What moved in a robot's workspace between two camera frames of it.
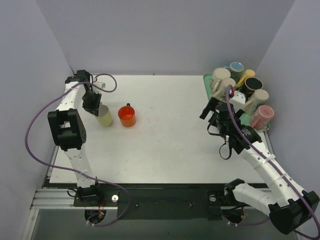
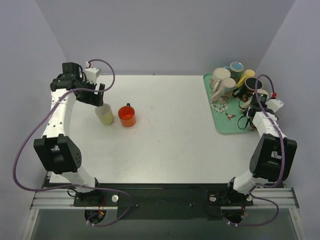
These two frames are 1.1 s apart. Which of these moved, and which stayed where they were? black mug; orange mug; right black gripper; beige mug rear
Moved: right black gripper
Stayed: beige mug rear; orange mug; black mug
